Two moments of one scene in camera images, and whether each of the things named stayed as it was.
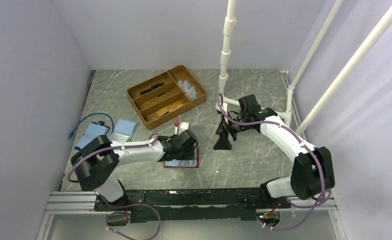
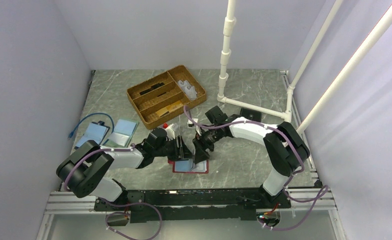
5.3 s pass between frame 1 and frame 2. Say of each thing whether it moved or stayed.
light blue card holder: stayed
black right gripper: moved
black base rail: stayed
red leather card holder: moved
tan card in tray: stayed
